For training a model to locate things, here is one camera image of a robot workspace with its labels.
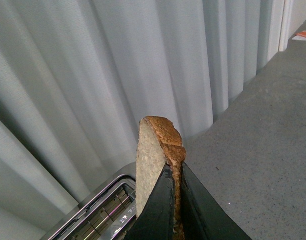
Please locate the white door frame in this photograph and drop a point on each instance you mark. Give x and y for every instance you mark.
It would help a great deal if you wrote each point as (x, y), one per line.
(285, 25)

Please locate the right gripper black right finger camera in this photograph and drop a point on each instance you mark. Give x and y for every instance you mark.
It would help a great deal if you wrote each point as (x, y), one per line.
(202, 217)

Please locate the orange white card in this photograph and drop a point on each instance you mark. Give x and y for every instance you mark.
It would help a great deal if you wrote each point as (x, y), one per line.
(301, 36)

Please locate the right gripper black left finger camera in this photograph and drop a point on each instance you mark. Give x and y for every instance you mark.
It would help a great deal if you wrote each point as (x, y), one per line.
(157, 218)

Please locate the brown bread slice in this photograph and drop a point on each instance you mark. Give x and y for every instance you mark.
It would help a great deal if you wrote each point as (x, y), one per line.
(159, 144)

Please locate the grey curtain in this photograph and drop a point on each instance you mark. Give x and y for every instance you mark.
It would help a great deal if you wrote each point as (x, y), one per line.
(77, 76)

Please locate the cream metal toaster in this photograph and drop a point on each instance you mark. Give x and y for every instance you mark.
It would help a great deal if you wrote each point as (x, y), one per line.
(107, 213)

